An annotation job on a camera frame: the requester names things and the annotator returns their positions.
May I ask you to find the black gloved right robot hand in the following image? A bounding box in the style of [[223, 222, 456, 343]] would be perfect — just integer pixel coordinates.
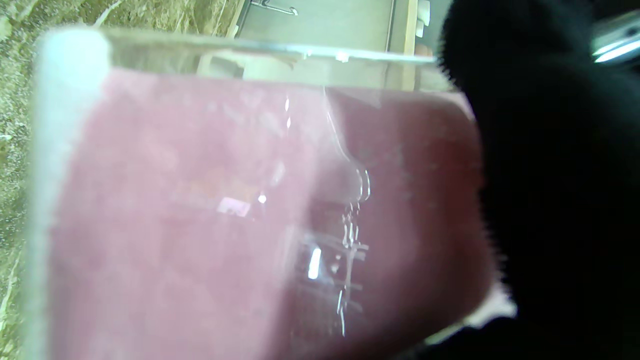
[[400, 0, 640, 360]]

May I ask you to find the clear bottle with pink seasoning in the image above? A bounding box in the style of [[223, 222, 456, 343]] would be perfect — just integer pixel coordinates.
[[22, 27, 518, 360]]

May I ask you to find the printed kitchen backdrop banner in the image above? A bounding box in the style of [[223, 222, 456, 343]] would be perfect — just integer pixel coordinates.
[[225, 0, 456, 56]]

